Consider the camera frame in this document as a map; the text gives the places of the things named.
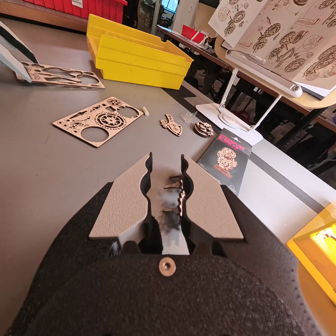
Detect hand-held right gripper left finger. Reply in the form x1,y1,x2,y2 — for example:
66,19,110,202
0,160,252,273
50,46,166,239
89,152,153,254

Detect wooden cutout puzzle sheet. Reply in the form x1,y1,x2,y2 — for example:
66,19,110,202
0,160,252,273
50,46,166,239
16,62,105,89

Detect red plastic bin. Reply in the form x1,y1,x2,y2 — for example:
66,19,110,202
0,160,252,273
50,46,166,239
181,24,208,44

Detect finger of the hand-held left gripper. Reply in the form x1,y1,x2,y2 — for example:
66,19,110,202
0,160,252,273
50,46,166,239
0,20,40,65
0,43,33,83

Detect clear plastic bag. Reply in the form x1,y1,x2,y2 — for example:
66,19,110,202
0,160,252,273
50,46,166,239
179,111,198,123

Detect wooden gear clock assembly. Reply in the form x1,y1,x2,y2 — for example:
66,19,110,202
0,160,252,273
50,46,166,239
163,173,187,218

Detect round wooden gear base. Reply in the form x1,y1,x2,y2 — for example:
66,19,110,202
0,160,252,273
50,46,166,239
194,121,214,139

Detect black puzzle box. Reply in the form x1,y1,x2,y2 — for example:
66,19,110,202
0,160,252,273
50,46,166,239
197,128,253,196

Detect wooden ornate bracket piece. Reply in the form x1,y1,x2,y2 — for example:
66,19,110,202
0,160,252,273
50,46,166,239
161,114,183,138

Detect paper instruction sheet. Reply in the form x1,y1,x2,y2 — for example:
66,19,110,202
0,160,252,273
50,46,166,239
208,0,336,86

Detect nested yellow plastic bins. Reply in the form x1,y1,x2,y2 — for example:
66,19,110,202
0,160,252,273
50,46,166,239
286,203,336,305
87,14,194,90

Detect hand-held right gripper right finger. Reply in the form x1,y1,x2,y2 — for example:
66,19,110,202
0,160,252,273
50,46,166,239
181,154,244,254

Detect wooden sheet with large gear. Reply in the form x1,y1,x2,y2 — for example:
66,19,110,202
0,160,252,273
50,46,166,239
52,97,144,149

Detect row of red bins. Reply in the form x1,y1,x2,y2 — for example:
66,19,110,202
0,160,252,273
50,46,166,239
24,0,128,25

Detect white book stand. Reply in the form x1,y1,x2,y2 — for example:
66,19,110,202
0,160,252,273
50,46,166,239
195,34,336,147

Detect long wooden table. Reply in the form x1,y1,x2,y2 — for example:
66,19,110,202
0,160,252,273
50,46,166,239
156,25,336,126

